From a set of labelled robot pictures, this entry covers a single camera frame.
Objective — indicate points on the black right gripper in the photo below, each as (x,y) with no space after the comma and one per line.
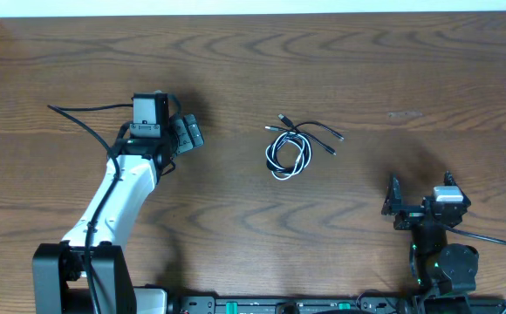
(411,215)

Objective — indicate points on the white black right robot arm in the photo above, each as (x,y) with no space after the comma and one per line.
(442,269)

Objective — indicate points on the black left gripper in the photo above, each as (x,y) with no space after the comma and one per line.
(187,140)

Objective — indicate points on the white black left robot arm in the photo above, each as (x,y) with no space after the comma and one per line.
(86,272)

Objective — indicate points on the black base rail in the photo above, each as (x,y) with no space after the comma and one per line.
(365,303)

